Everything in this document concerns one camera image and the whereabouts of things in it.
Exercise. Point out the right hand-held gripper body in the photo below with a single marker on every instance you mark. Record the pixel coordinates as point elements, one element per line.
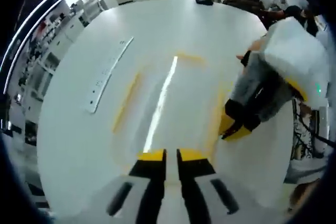
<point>296,56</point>

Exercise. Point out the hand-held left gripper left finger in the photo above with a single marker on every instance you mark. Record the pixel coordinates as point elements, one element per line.
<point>136,195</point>

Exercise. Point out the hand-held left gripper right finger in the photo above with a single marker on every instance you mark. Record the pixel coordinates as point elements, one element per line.
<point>199,195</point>

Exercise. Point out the clear storage box yellow latches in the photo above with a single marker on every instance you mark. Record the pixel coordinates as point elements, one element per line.
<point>183,103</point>

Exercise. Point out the person's right hand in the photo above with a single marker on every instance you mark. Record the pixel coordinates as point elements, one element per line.
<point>258,45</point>

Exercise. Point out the person's white patterned shirt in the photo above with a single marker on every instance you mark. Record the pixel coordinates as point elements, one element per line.
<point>307,163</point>

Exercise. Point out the long ceiling light strip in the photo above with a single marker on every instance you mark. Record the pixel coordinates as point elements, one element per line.
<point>47,6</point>
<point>29,43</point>

